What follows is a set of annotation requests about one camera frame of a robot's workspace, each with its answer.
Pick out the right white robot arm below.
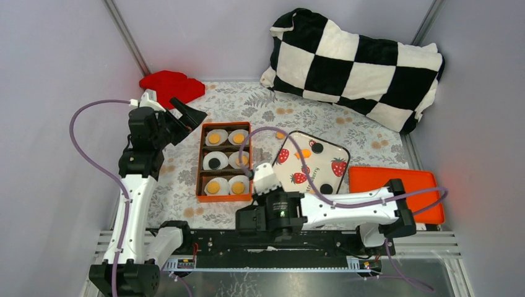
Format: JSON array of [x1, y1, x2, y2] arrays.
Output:
[[235, 163, 416, 255]]

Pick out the red cloth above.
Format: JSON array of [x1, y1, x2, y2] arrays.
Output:
[[139, 70, 206, 110]]

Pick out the black white checkered blanket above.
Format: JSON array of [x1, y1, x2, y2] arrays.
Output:
[[260, 8, 445, 134]]

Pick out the black sandwich cookie middle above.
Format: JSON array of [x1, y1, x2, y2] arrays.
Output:
[[208, 158, 221, 170]]

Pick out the orange box lid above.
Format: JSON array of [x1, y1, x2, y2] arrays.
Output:
[[349, 166, 445, 225]]

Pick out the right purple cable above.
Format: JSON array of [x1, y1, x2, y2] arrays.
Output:
[[238, 126, 449, 292]]

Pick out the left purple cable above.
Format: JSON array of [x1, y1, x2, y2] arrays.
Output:
[[69, 99, 134, 297]]

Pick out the black sandwich cookie right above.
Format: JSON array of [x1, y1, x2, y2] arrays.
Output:
[[319, 184, 334, 195]]

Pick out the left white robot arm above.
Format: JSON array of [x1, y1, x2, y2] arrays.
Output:
[[89, 92, 207, 296]]

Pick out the black sandwich cookie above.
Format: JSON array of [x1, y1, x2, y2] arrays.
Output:
[[208, 158, 221, 170], [319, 184, 334, 195], [310, 142, 324, 154]]

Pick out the orange compartment cookie box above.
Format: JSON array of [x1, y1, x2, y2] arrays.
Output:
[[196, 122, 252, 203]]

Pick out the black sandwich cookie top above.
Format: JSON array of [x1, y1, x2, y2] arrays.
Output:
[[310, 142, 324, 154]]

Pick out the white strawberry tray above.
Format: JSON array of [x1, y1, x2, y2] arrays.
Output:
[[272, 131, 350, 194]]

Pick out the purple cable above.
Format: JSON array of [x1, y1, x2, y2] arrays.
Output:
[[69, 99, 134, 297], [238, 126, 449, 292]]

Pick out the white paper cup liner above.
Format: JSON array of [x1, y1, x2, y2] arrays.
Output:
[[204, 129, 228, 147], [202, 151, 228, 170], [228, 129, 249, 145], [204, 177, 229, 196], [228, 151, 250, 169], [228, 175, 250, 196]]

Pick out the small round yellow biscuit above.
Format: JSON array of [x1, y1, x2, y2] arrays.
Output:
[[232, 133, 245, 145]]

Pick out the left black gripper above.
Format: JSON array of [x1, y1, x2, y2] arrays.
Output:
[[152, 97, 207, 150]]

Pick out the orange fish cookie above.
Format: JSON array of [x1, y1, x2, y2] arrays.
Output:
[[294, 149, 311, 160]]

